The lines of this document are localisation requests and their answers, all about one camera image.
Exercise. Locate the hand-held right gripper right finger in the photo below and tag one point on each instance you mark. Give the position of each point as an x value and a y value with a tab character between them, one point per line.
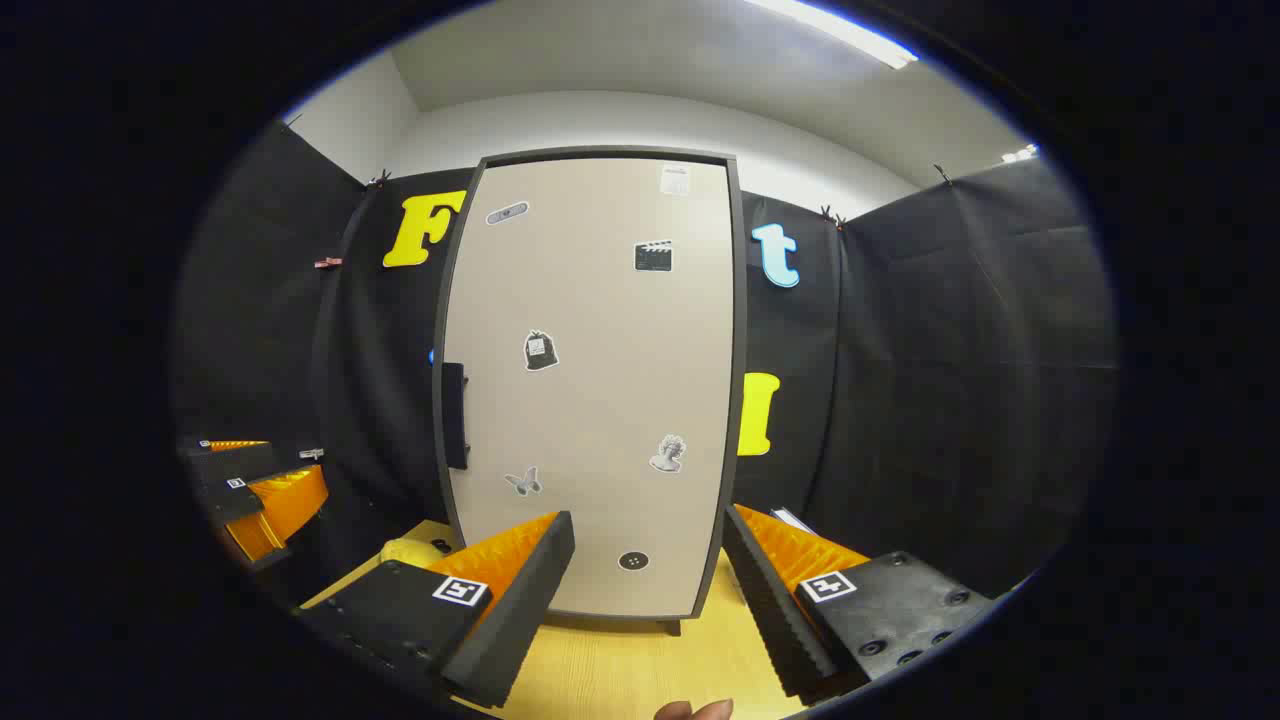
770	600

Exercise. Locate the black backdrop cloth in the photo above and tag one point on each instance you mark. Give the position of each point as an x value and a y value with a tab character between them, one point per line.
950	400

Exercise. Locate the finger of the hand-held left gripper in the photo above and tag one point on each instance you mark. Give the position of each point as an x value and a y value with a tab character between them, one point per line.
240	462
232	503

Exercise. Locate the pale cabinet door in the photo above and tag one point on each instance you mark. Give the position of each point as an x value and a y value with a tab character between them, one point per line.
600	400

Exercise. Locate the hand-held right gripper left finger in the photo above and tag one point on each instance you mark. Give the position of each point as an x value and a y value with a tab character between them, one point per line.
520	600

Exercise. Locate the yellow soft ball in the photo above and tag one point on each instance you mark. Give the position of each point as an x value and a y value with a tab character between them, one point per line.
405	553

